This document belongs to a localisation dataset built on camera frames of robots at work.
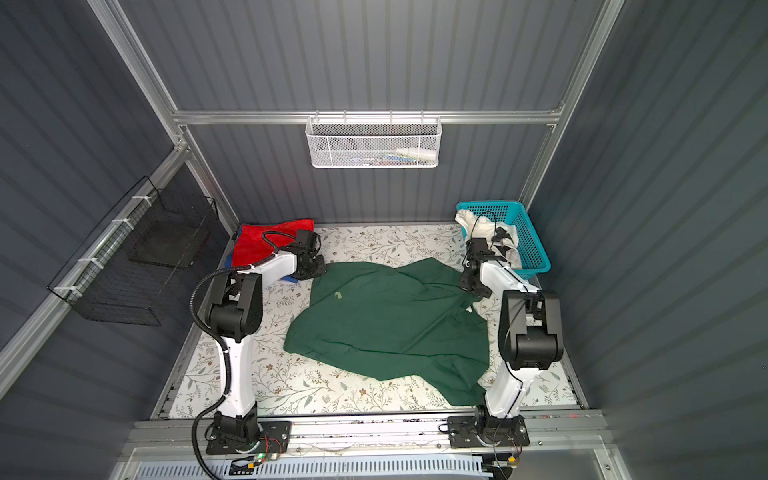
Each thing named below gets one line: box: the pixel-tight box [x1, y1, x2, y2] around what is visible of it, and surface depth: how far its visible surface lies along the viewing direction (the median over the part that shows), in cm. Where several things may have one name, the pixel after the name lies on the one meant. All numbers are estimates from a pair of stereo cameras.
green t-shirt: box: [284, 258, 490, 406], surface depth 93 cm
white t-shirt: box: [455, 209, 522, 268], surface depth 116 cm
